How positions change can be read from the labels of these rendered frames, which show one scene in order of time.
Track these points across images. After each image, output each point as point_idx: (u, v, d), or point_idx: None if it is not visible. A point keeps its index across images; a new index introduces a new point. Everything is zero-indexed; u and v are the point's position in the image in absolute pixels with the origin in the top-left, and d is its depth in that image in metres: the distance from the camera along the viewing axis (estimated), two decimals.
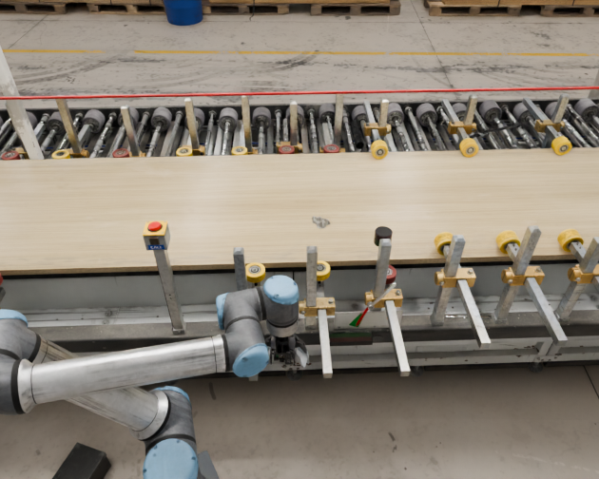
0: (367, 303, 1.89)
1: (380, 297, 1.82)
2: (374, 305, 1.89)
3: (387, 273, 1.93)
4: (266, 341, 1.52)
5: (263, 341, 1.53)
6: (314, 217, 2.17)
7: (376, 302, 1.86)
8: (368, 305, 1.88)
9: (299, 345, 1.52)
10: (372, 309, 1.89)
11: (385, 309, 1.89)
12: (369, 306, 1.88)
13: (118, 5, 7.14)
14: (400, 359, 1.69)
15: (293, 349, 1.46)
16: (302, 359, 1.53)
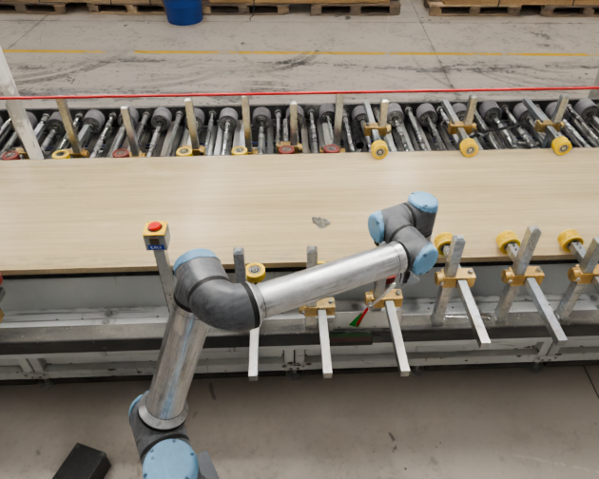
0: (367, 303, 1.89)
1: (380, 297, 1.82)
2: (374, 305, 1.89)
3: None
4: (409, 275, 1.66)
5: (406, 277, 1.67)
6: (314, 217, 2.17)
7: (376, 302, 1.86)
8: (368, 305, 1.88)
9: None
10: (372, 309, 1.89)
11: (385, 309, 1.89)
12: (369, 306, 1.88)
13: (118, 5, 7.14)
14: (400, 359, 1.69)
15: None
16: None
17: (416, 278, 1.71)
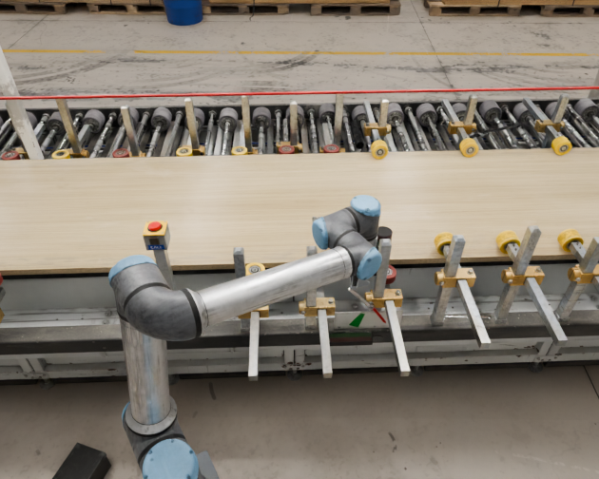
0: None
1: (361, 299, 1.82)
2: (373, 303, 1.88)
3: (387, 273, 1.93)
4: (357, 277, 1.66)
5: (355, 280, 1.67)
6: (314, 217, 2.17)
7: (368, 302, 1.85)
8: (367, 307, 1.88)
9: None
10: (374, 307, 1.88)
11: (385, 309, 1.89)
12: (368, 307, 1.88)
13: (118, 5, 7.14)
14: (400, 359, 1.69)
15: None
16: None
17: (366, 281, 1.71)
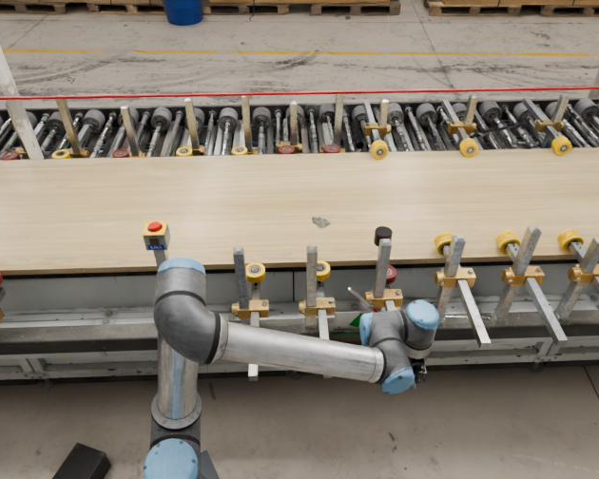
0: None
1: (361, 299, 1.82)
2: (373, 303, 1.88)
3: (387, 273, 1.93)
4: None
5: None
6: (314, 217, 2.17)
7: (368, 302, 1.85)
8: (367, 307, 1.88)
9: None
10: (374, 307, 1.88)
11: (385, 309, 1.89)
12: (368, 307, 1.88)
13: (118, 5, 7.14)
14: None
15: (424, 369, 1.54)
16: (415, 380, 1.62)
17: None
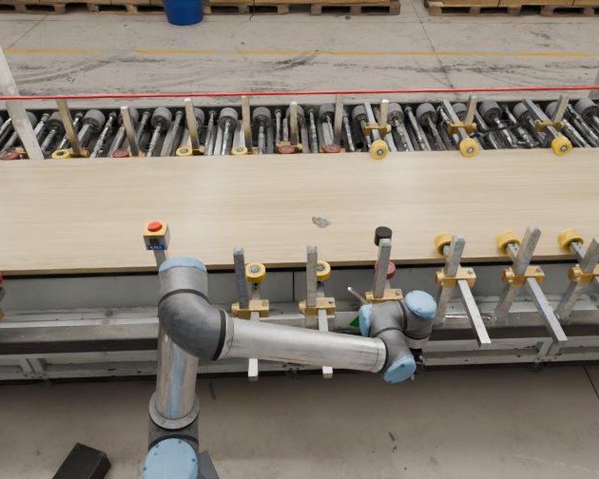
0: None
1: (361, 299, 1.82)
2: (373, 303, 1.88)
3: None
4: None
5: None
6: (314, 217, 2.17)
7: (368, 302, 1.85)
8: None
9: None
10: None
11: None
12: None
13: (118, 5, 7.14)
14: None
15: (422, 359, 1.57)
16: (413, 373, 1.64)
17: None
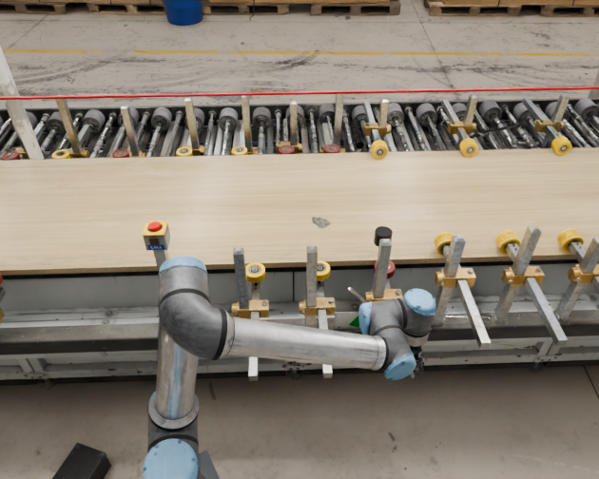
0: None
1: (361, 299, 1.82)
2: None
3: None
4: None
5: None
6: (314, 217, 2.17)
7: (368, 302, 1.85)
8: None
9: None
10: None
11: None
12: None
13: (118, 5, 7.14)
14: None
15: (421, 357, 1.57)
16: (413, 371, 1.65)
17: None
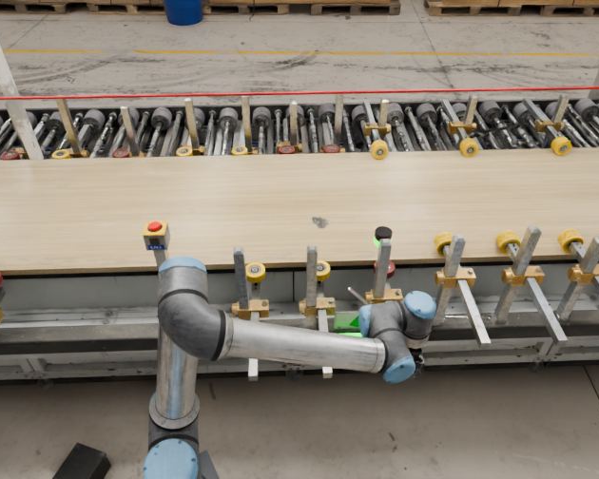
0: None
1: (361, 299, 1.82)
2: (373, 303, 1.88)
3: None
4: None
5: None
6: (314, 217, 2.17)
7: (368, 302, 1.85)
8: None
9: None
10: None
11: None
12: None
13: (118, 5, 7.14)
14: None
15: (421, 358, 1.57)
16: None
17: None
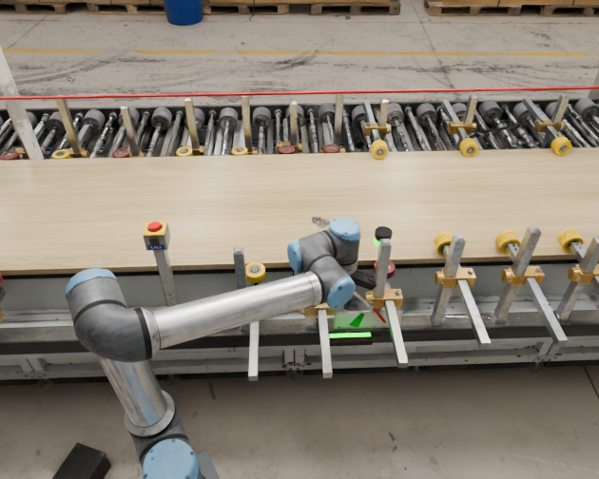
0: None
1: (361, 299, 1.82)
2: (373, 303, 1.88)
3: None
4: None
5: None
6: (314, 217, 2.17)
7: (368, 302, 1.85)
8: (367, 307, 1.88)
9: None
10: (374, 307, 1.88)
11: None
12: (368, 307, 1.88)
13: (118, 5, 7.14)
14: (398, 352, 1.72)
15: None
16: None
17: None
